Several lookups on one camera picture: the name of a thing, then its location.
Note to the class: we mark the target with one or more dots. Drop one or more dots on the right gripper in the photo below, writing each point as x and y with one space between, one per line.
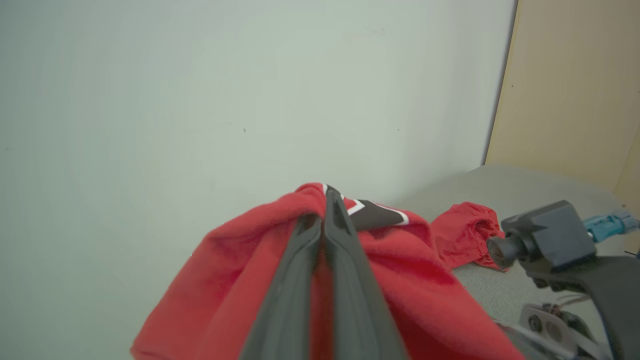
595 305

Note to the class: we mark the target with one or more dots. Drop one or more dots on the beige wooden panel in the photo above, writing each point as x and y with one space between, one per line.
570 90

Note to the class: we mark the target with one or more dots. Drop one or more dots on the small red garment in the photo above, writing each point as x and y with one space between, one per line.
465 235

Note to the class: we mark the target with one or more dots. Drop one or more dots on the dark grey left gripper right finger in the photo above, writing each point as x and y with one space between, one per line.
357 295

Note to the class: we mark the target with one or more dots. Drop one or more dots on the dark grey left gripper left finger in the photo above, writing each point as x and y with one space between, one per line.
287 300

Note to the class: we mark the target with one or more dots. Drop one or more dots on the red jersey with black print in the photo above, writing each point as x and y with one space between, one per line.
415 290

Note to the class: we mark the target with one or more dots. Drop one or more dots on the dark grey wrist camera box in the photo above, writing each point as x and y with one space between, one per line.
547 237

